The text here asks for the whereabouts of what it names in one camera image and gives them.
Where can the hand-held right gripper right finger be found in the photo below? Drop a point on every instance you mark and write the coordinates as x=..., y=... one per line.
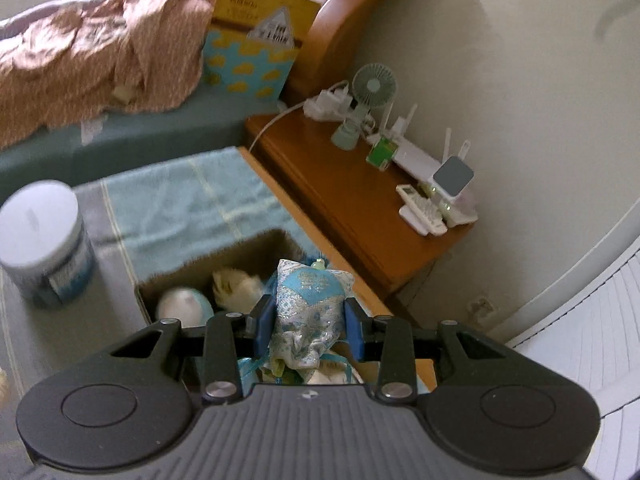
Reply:
x=356, y=330

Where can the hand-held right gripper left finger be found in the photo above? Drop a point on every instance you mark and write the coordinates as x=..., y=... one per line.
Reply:
x=263, y=327

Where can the cream fluffy plush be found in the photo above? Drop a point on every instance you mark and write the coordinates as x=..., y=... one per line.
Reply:
x=235, y=287

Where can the blue brocade sachet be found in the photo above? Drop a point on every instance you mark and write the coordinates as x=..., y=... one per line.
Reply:
x=310, y=310

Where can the white plush toy blue hat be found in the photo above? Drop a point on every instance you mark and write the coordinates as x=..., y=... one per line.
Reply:
x=182, y=305

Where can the brown cardboard box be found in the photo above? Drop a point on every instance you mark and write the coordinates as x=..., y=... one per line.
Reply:
x=165, y=280

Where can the wooden low table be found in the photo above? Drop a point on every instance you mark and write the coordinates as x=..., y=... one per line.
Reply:
x=367, y=297

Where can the wooden nightstand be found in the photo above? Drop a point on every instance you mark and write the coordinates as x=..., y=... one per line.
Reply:
x=340, y=195

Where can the white remote control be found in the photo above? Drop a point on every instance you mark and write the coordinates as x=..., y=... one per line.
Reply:
x=420, y=210

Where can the light blue towel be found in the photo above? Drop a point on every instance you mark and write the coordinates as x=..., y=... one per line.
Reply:
x=200, y=205

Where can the small green box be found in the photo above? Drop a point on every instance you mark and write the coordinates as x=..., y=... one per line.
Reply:
x=382, y=152

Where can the white router with antennas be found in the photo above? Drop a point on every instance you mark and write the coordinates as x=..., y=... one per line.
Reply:
x=415, y=160

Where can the white power strip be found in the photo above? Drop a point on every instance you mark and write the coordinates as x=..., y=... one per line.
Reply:
x=325, y=102

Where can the teal bed sheet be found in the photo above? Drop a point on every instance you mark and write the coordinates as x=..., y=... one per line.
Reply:
x=150, y=125

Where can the white lidded jar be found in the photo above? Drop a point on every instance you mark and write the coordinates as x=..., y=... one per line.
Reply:
x=45, y=245

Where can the white louvered closet door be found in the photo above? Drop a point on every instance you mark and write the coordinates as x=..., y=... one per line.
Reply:
x=590, y=340

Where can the small green desk fan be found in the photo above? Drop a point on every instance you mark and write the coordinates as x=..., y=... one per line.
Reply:
x=372, y=85

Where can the yellow duck printed bag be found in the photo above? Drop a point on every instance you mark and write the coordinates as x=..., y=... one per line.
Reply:
x=250, y=50

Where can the wooden headboard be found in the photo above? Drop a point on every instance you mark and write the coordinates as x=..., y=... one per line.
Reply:
x=360, y=20

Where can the brown floral blanket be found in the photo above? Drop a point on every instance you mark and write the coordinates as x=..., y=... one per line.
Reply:
x=85, y=55

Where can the white camera grey screen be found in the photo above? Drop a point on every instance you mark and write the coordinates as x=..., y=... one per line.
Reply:
x=452, y=177

